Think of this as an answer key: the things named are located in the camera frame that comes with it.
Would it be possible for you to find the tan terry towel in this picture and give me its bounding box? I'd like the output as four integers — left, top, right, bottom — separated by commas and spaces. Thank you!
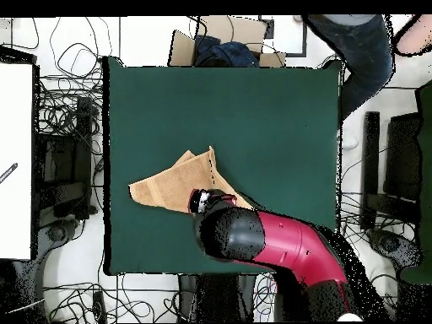
128, 145, 254, 214

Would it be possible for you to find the dark green table cloth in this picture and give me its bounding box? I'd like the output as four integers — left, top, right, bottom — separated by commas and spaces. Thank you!
102, 55, 345, 277

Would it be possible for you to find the dark blue clothes pile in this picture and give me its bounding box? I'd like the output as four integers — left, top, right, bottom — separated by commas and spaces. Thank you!
194, 34, 260, 68

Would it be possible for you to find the black power strip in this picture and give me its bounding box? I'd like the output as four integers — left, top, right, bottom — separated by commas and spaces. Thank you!
91, 290, 108, 324

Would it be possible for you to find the grey round base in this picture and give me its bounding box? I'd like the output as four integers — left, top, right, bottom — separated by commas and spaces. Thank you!
366, 228, 423, 271
36, 219, 82, 257

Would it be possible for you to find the black upright bar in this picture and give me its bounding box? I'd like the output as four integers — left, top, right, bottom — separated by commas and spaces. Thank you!
359, 111, 381, 231

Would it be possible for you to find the brown cardboard box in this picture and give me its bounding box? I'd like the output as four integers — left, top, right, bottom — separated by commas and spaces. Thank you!
167, 14, 287, 68

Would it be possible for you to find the black marker pen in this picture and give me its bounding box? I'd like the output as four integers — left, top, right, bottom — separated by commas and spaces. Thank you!
0, 162, 19, 185

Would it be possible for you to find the white board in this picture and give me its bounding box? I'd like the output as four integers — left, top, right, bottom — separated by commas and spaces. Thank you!
0, 62, 34, 260

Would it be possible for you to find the person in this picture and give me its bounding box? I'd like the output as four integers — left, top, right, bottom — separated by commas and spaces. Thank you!
300, 13, 397, 122

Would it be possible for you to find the green cloth covered stand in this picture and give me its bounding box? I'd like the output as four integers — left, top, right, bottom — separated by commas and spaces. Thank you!
399, 79, 432, 285

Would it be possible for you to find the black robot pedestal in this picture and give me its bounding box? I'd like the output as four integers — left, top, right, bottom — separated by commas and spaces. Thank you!
177, 273, 257, 324

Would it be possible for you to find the black and blue cable tangle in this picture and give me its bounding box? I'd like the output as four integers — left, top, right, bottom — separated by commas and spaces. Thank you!
252, 273, 278, 323

